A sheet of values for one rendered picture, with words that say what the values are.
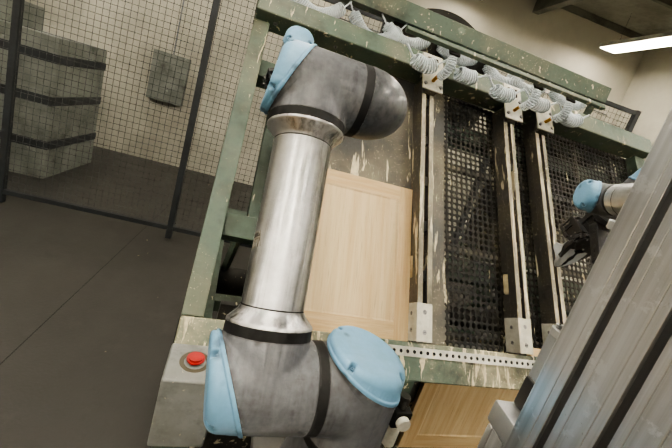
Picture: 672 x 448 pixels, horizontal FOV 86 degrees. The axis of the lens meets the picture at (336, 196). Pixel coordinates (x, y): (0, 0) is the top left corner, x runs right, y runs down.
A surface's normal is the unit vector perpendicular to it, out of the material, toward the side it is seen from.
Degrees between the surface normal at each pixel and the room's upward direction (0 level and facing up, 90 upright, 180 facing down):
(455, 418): 90
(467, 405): 90
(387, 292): 54
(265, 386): 63
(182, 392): 90
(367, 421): 90
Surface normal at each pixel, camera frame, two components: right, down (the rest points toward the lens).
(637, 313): -0.95, -0.25
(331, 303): 0.35, -0.31
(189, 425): 0.22, 0.29
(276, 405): 0.32, -0.07
